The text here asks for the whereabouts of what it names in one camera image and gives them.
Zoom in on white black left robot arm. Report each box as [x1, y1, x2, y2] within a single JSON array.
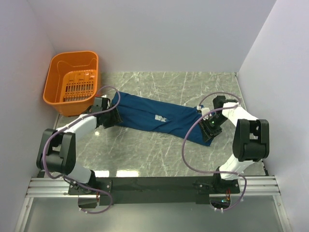
[[36, 96, 122, 194]]

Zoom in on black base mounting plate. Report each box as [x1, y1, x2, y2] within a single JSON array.
[[67, 176, 241, 208]]

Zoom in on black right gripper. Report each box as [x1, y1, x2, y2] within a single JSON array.
[[197, 114, 228, 143]]

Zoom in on blue Mickey Mouse t-shirt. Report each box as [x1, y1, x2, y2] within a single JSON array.
[[112, 92, 201, 138]]

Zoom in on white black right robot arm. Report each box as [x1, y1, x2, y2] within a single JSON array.
[[197, 96, 269, 193]]

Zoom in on orange plastic basket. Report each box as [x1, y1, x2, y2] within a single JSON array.
[[43, 51, 101, 117]]

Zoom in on aluminium frame rails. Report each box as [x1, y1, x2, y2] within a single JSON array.
[[14, 113, 290, 232]]

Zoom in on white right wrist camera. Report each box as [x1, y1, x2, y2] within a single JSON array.
[[197, 105, 212, 121]]

